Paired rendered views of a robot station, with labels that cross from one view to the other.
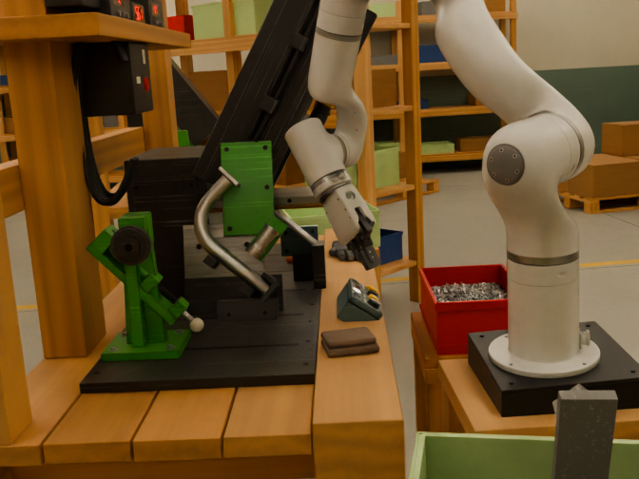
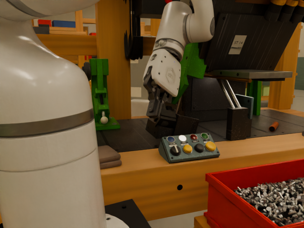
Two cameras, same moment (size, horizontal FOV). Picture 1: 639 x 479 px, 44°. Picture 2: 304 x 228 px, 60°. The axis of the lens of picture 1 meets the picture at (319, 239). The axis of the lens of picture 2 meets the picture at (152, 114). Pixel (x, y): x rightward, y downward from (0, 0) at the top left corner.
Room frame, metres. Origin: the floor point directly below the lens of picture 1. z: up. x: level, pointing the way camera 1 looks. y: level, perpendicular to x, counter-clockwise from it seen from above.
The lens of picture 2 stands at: (1.34, -0.71, 1.17)
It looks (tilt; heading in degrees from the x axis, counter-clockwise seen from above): 12 degrees down; 70
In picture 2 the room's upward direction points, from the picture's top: straight up
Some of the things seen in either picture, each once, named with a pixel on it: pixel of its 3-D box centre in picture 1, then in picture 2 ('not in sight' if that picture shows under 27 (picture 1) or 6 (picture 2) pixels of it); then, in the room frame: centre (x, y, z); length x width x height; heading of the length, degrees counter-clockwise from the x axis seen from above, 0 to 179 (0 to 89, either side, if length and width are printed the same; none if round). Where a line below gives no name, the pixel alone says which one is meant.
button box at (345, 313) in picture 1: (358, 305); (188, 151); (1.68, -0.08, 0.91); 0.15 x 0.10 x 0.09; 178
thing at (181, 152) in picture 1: (181, 219); (206, 80); (1.99, 0.35, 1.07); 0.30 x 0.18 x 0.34; 178
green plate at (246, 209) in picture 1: (249, 186); (190, 58); (1.80, 0.15, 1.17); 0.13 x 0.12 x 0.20; 178
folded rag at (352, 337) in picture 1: (349, 341); (101, 156); (1.44, -0.05, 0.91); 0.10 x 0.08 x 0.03; 99
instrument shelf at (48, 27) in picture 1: (101, 37); not in sight; (1.89, 0.47, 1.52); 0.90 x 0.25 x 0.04; 178
